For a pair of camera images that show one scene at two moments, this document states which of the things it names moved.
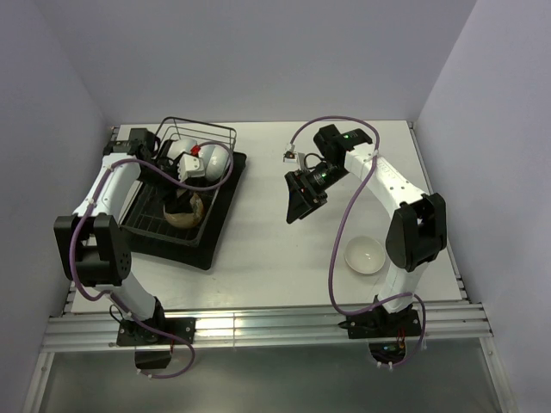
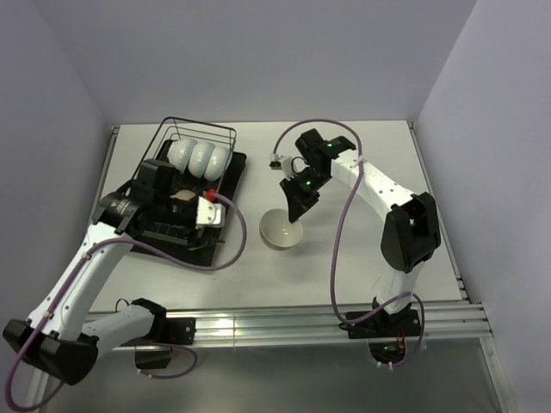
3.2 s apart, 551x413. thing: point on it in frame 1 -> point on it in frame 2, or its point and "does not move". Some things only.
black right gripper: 301,202 does not move
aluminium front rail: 455,321 does not move
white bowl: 178,146 does not move
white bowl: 364,255 -> 276,231
